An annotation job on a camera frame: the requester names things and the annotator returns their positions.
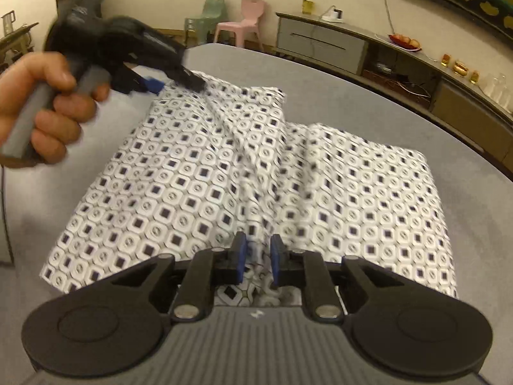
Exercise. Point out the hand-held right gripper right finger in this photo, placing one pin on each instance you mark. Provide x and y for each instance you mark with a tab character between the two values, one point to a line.
275	261

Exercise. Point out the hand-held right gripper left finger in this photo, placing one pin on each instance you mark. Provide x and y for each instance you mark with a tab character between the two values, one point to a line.
241	257

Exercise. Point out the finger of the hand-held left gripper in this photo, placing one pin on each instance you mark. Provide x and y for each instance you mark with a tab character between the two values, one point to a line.
154	85
188	78

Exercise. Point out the white patterned pants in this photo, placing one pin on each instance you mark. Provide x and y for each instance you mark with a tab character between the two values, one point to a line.
168	176

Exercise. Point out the person's left hand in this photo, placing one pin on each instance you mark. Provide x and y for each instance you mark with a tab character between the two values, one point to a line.
60	128

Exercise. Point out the green plastic chair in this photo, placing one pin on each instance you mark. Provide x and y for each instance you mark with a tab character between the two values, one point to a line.
212	12

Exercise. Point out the pink plastic chair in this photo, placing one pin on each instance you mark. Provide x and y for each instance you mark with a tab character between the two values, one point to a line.
252	16

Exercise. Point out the metal jug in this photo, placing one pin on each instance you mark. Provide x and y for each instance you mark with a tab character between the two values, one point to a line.
9	20

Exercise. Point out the long low grey cabinet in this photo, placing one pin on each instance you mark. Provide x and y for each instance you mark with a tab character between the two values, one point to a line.
316	40

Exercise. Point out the small yellow box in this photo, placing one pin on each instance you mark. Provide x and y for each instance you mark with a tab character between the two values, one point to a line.
308	7

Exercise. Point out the white tabletop device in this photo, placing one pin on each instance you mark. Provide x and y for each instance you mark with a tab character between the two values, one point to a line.
332	16

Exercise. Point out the red fruit plate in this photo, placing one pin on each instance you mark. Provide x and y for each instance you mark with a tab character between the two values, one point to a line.
404	43

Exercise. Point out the small amber bottle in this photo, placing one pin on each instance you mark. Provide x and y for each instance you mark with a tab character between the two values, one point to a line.
475	77
445	61

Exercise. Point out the golden jar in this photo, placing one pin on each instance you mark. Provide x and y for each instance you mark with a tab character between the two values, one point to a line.
461	68

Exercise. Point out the cluster of clear glass cups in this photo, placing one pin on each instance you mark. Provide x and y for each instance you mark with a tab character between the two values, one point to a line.
499	92

